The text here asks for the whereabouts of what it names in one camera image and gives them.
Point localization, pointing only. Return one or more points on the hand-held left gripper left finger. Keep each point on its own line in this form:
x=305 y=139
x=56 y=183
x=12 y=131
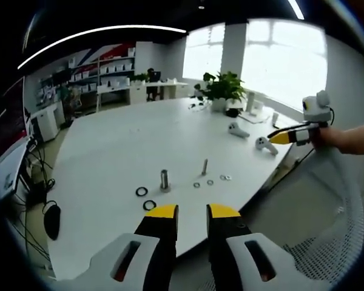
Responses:
x=157 y=239

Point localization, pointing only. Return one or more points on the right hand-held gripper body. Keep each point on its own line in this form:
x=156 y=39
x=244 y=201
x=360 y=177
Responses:
x=316 y=110

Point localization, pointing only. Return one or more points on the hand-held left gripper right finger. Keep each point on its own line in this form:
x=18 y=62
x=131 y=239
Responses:
x=227 y=239

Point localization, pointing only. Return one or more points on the thin metal threaded stud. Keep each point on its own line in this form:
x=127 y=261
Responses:
x=204 y=167

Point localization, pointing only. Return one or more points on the person's right hand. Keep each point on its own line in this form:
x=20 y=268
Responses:
x=329 y=138

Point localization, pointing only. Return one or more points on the white handheld controller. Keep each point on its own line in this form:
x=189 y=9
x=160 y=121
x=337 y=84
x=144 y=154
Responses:
x=237 y=129
x=265 y=145

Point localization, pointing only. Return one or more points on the white cylinder bottle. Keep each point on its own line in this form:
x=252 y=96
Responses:
x=250 y=103

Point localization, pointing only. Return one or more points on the black headset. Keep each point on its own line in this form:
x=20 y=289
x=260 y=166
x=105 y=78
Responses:
x=233 y=112

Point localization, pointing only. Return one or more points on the green potted plant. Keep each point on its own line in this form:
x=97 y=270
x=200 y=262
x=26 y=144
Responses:
x=223 y=89

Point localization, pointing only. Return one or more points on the white mesh office chair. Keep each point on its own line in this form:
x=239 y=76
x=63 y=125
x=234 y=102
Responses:
x=315 y=218

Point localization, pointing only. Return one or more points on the black computer mouse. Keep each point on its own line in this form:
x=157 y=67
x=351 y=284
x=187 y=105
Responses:
x=52 y=219

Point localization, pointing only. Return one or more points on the white side desk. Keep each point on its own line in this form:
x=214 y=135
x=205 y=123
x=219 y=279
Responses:
x=157 y=89

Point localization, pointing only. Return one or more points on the white drawer cabinet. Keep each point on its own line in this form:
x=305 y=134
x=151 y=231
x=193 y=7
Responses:
x=47 y=122

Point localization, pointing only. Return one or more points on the computer monitor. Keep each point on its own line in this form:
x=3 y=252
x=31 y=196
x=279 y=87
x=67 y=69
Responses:
x=9 y=174

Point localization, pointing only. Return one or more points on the white storage shelf unit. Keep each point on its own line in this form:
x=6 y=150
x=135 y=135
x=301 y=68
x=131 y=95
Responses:
x=100 y=78

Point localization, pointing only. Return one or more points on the curved ceiling light strip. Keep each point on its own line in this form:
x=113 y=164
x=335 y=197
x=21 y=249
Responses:
x=94 y=38

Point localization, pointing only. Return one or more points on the thick metal cylinder post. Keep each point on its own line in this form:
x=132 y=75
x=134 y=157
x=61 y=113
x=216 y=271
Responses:
x=164 y=181

